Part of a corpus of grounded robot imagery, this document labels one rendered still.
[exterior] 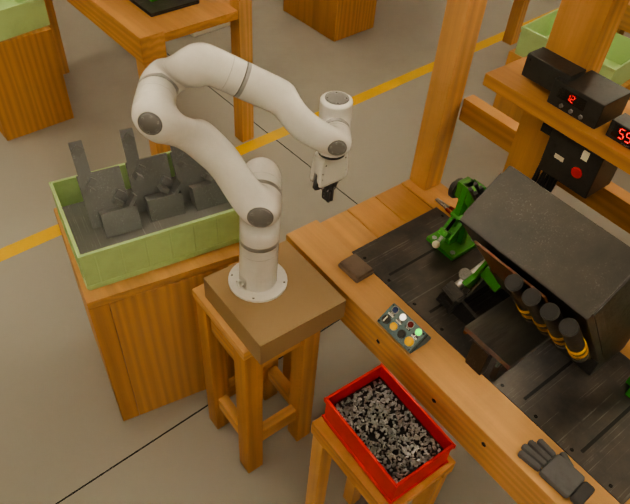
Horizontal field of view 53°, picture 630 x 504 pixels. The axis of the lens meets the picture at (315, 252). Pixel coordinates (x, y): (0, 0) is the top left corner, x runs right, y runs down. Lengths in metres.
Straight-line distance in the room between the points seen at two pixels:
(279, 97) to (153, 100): 0.30
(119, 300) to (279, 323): 0.63
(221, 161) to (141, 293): 0.78
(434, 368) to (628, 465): 0.57
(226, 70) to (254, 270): 0.66
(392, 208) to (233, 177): 0.90
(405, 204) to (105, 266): 1.12
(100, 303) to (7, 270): 1.37
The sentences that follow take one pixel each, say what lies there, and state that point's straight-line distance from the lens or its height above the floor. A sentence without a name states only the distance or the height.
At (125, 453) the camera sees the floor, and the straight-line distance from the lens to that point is 2.84.
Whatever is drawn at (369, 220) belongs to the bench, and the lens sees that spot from 2.38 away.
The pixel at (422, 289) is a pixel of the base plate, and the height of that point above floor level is 0.90.
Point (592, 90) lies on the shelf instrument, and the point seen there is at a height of 1.62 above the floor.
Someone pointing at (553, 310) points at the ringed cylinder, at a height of 1.50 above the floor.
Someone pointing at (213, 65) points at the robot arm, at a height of 1.72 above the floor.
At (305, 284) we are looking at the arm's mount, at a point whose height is 0.94.
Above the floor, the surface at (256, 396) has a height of 0.55.
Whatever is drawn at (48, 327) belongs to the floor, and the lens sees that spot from 3.29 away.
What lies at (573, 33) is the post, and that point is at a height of 1.70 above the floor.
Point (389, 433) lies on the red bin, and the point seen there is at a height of 0.89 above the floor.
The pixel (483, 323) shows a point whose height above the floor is 1.13.
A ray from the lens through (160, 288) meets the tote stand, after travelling 2.33.
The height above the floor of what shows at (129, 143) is 1.12.
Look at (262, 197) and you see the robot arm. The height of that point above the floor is 1.36.
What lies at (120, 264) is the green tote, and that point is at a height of 0.87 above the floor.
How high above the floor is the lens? 2.49
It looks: 46 degrees down
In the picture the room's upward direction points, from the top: 5 degrees clockwise
